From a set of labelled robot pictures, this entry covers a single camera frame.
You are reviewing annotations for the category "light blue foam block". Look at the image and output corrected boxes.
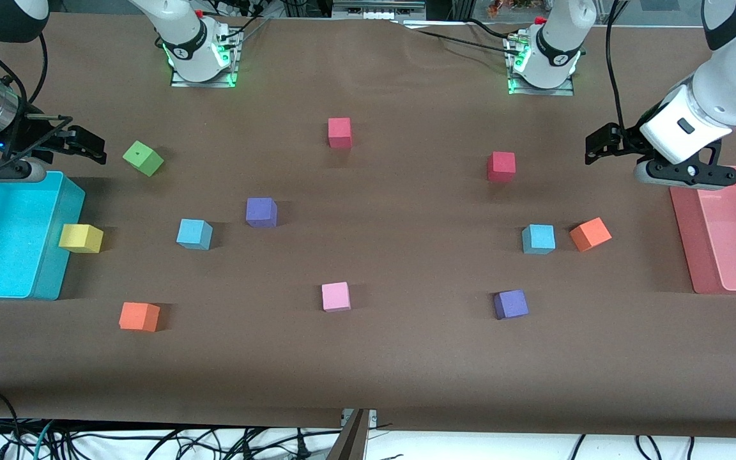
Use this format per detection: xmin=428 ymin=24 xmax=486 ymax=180
xmin=521 ymin=224 xmax=556 ymax=255
xmin=176 ymin=219 xmax=213 ymax=250

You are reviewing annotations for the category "green foam block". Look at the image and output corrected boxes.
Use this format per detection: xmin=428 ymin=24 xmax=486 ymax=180
xmin=123 ymin=141 xmax=165 ymax=177

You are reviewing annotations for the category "yellow foam block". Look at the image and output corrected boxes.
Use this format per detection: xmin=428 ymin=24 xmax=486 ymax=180
xmin=58 ymin=224 xmax=104 ymax=254

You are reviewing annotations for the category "orange foam block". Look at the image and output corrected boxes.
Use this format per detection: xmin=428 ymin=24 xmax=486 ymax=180
xmin=569 ymin=217 xmax=613 ymax=252
xmin=119 ymin=302 xmax=161 ymax=332

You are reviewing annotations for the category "cyan plastic bin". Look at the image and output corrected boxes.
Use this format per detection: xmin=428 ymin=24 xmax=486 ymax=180
xmin=0 ymin=169 xmax=86 ymax=301

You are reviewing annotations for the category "red foam block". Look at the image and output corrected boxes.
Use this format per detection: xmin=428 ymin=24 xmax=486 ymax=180
xmin=328 ymin=118 xmax=353 ymax=149
xmin=487 ymin=151 xmax=516 ymax=183

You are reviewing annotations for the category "pink plastic bin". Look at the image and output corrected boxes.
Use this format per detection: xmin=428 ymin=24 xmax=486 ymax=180
xmin=670 ymin=166 xmax=736 ymax=295

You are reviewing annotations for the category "purple foam block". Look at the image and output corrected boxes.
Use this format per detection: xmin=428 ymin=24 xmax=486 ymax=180
xmin=493 ymin=289 xmax=530 ymax=320
xmin=246 ymin=197 xmax=278 ymax=228

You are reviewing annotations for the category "grey metal box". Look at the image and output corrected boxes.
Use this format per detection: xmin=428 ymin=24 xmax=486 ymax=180
xmin=333 ymin=0 xmax=426 ymax=19

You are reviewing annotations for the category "brown table cover sheet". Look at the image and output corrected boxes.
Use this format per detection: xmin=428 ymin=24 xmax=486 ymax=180
xmin=0 ymin=11 xmax=736 ymax=441

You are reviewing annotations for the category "pink foam block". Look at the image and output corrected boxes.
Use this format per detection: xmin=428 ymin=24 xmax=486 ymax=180
xmin=322 ymin=282 xmax=351 ymax=312

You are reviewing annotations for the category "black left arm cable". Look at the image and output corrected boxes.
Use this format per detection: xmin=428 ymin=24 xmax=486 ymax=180
xmin=606 ymin=0 xmax=628 ymax=132

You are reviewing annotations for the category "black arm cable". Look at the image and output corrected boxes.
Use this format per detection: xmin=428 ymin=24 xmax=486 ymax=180
xmin=606 ymin=0 xmax=628 ymax=132
xmin=0 ymin=32 xmax=49 ymax=125

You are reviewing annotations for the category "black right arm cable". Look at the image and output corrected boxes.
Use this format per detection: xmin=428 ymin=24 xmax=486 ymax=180
xmin=0 ymin=32 xmax=49 ymax=125

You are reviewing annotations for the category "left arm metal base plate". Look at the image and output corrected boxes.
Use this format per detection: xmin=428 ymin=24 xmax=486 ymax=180
xmin=507 ymin=45 xmax=576 ymax=96

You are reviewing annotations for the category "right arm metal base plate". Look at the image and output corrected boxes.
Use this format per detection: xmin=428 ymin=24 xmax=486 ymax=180
xmin=170 ymin=29 xmax=241 ymax=88

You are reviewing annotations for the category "black cable on table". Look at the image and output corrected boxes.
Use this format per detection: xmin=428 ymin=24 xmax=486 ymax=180
xmin=397 ymin=18 xmax=522 ymax=53

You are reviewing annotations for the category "teal cable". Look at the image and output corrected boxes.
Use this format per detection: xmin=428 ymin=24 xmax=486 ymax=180
xmin=31 ymin=420 xmax=57 ymax=460

